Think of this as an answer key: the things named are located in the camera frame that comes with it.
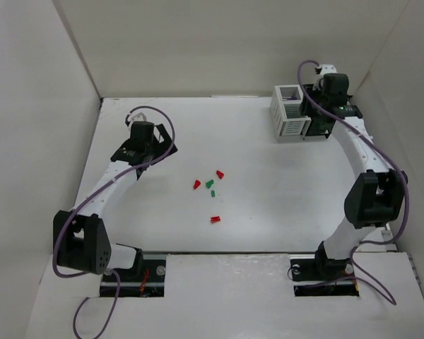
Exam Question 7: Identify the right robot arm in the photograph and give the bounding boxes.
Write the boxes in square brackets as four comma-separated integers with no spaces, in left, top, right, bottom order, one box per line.
[291,66,407,282]

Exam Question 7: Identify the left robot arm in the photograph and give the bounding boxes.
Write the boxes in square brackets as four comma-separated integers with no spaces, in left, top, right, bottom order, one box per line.
[53,121,177,275]

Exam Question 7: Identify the black slotted container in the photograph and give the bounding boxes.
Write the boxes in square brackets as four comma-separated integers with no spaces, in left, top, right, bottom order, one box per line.
[300,83,335,138]

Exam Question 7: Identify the white slotted container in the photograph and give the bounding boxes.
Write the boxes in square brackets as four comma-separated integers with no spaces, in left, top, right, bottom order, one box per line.
[270,85,311,141]

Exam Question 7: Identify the small green slope lego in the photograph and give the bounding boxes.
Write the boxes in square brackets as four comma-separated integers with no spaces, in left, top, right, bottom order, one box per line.
[206,179,214,189]

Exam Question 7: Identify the small red slope lego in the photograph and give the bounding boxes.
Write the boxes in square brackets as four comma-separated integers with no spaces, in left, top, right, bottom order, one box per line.
[216,170,224,179]

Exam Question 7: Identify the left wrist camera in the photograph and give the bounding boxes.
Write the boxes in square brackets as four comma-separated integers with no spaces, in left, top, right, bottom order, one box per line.
[124,112,147,126]

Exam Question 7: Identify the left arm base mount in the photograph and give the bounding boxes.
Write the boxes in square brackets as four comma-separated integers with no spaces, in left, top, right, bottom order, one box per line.
[108,244,167,298]

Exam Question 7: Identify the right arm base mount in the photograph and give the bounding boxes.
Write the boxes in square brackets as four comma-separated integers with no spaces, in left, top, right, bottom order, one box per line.
[288,257,360,297]

